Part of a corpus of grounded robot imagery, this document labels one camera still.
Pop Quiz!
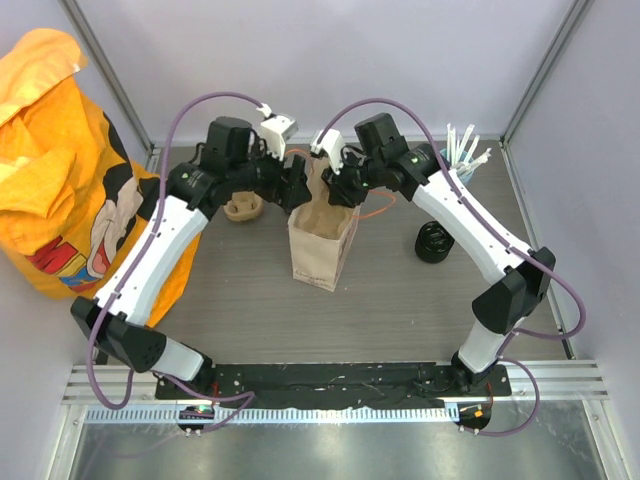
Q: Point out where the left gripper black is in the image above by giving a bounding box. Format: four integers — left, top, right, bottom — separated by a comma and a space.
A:
230, 137, 313, 210

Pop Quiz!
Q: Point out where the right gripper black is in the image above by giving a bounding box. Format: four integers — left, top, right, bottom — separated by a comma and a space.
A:
320, 150, 383, 210

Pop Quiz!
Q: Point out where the paper bag with orange handles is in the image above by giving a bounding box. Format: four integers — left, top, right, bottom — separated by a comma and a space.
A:
284, 147, 399, 294

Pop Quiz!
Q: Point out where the brown pulp cup carrier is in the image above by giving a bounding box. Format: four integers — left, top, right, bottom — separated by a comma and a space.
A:
223, 192, 264, 223
293, 202, 354, 240

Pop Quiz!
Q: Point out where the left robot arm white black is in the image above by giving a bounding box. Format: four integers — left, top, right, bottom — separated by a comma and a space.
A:
71, 115, 311, 399

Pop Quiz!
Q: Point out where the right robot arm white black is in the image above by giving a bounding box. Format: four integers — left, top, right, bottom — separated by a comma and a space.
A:
310, 113, 556, 395

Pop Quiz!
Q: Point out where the black cup with lid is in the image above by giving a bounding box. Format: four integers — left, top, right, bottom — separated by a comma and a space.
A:
414, 221, 455, 264

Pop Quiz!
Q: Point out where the light blue straw tin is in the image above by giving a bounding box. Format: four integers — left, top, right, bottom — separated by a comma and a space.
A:
440, 148, 476, 185

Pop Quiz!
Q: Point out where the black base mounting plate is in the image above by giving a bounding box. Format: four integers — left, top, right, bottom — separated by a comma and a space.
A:
154, 362, 512, 409

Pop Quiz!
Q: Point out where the orange cartoon cloth bag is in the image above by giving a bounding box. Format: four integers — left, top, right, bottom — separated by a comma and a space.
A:
0, 28, 201, 327

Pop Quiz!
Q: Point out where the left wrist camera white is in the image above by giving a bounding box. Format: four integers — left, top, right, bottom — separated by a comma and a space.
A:
257, 115, 298, 160

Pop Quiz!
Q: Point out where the slotted cable duct rail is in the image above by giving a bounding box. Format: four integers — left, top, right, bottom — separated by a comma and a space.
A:
84, 403, 459, 425

